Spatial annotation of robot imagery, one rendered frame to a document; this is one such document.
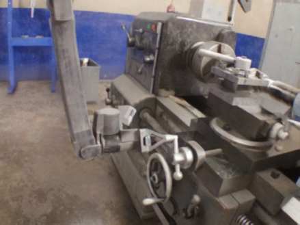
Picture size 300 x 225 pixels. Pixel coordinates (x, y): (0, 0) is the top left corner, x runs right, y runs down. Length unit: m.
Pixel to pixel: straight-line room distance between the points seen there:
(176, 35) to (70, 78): 0.89
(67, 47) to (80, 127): 0.20
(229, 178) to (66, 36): 0.59
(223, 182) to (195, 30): 0.95
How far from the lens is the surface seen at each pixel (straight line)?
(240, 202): 0.77
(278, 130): 0.78
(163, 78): 1.36
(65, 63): 0.56
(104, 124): 0.62
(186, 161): 0.74
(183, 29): 1.36
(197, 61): 1.25
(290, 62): 4.51
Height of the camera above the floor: 1.27
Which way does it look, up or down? 22 degrees down
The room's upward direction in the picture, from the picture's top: 8 degrees clockwise
